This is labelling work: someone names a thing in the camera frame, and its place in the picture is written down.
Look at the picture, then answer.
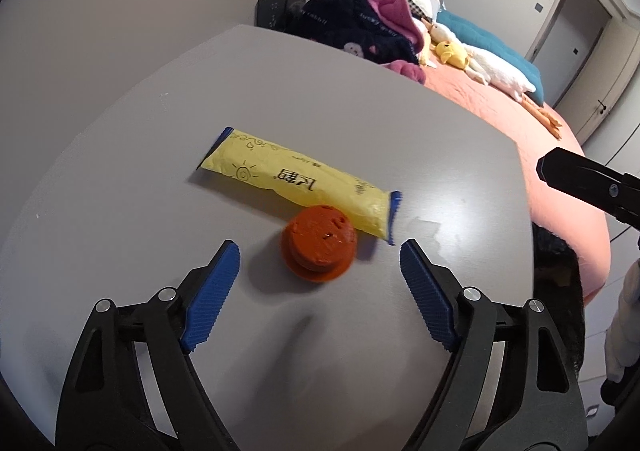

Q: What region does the grey door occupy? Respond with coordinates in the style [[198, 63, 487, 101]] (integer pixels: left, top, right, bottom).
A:
[[522, 0, 626, 106]]

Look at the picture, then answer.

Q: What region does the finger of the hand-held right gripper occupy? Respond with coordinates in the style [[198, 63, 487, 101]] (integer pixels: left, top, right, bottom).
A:
[[536, 147, 640, 227]]

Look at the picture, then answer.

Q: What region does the navy printed blanket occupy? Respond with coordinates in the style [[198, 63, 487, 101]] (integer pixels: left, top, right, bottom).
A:
[[287, 0, 426, 66]]

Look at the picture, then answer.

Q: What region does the teal cushion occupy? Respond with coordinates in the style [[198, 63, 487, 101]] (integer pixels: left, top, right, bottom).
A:
[[435, 11, 545, 106]]

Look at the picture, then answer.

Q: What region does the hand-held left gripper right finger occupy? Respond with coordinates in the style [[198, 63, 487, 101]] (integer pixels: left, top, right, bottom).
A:
[[399, 238, 590, 451]]

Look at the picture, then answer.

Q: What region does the pale cloth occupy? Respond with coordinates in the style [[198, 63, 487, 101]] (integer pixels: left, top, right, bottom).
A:
[[604, 258, 640, 384]]

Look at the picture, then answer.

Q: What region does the orange plastic lid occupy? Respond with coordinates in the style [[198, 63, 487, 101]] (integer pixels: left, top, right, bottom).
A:
[[280, 204, 360, 284]]

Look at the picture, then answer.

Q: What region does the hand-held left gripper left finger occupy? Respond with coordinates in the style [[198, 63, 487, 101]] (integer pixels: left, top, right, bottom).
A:
[[55, 239, 242, 451]]

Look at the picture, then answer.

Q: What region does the bed with orange sheet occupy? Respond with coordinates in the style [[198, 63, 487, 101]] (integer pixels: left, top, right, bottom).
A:
[[422, 56, 612, 304]]

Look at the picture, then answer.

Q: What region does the pink fleece blanket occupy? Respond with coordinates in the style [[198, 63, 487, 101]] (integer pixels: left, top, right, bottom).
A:
[[364, 0, 427, 46]]

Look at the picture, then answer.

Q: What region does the black wall panel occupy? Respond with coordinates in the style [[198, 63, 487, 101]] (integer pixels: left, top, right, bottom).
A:
[[256, 0, 307, 29]]

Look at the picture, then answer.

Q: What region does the yellow duck plush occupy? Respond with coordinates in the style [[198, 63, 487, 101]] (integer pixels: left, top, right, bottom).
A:
[[432, 41, 471, 70]]

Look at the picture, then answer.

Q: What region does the white goose plush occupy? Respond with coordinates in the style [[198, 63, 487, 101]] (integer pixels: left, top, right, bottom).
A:
[[430, 22, 563, 139]]

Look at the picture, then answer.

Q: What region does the yellow packet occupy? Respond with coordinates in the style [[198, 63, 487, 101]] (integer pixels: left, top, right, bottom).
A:
[[196, 127, 403, 247]]

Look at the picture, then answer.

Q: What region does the pink printed blanket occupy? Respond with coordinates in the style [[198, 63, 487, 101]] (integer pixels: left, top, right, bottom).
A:
[[382, 60, 427, 84]]

